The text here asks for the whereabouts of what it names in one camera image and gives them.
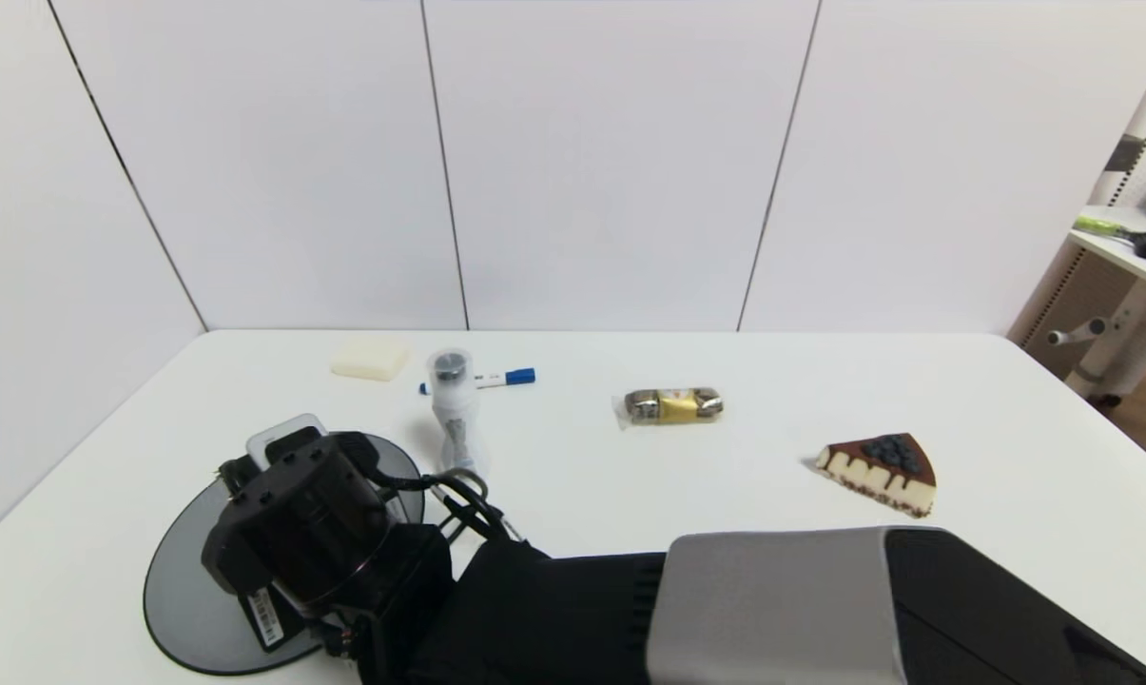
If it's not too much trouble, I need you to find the clear plastic bottle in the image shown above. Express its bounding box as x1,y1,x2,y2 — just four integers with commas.
426,348,491,482

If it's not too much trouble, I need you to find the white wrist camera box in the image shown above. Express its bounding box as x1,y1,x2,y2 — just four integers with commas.
246,413,330,471

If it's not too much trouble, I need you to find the round gray plate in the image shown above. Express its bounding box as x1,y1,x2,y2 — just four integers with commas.
144,431,427,676

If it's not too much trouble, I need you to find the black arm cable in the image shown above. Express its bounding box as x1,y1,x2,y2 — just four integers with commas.
368,461,528,545

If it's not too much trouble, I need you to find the white soap bar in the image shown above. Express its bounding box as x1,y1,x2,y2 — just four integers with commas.
331,340,411,383

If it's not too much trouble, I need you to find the blue capped white marker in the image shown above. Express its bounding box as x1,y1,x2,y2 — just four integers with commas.
418,368,538,396

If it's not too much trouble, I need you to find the gold wrapped snack bar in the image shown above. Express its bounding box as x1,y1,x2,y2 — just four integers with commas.
612,386,726,431

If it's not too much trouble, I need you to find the chocolate blueberry cake slice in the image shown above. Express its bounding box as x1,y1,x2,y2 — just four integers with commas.
813,432,938,519

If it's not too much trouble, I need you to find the white background desk top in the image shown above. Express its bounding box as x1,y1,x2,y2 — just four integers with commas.
1069,204,1146,302

